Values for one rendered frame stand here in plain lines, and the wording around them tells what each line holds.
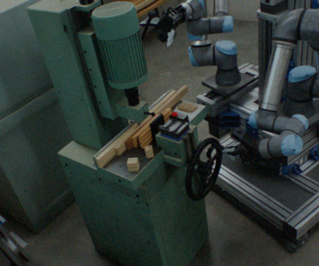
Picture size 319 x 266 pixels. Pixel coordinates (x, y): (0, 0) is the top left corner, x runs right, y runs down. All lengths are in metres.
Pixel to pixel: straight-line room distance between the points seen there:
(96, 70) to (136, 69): 0.20
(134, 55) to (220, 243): 1.36
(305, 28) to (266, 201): 1.16
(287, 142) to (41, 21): 1.10
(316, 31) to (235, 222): 1.43
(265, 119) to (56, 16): 0.92
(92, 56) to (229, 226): 1.43
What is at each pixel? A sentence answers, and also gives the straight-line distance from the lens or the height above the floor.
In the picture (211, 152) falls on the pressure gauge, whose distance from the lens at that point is 2.04.
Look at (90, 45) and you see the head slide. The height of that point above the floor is 1.37.
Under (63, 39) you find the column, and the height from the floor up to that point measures 1.40.
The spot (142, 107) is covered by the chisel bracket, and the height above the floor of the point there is 1.07.
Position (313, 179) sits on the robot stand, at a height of 0.21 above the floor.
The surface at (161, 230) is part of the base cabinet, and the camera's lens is 1.99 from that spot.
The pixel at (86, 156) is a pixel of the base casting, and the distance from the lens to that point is 2.00.
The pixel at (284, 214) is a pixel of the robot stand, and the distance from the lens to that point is 2.36.
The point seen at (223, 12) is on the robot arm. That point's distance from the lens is 1.94.
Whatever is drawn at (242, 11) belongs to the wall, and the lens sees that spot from 5.27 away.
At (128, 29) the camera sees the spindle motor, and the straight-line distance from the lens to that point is 1.55.
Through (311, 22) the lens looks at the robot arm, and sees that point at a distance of 1.57.
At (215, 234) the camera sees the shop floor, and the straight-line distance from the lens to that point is 2.55.
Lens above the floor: 2.00
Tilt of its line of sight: 36 degrees down
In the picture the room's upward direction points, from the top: 11 degrees counter-clockwise
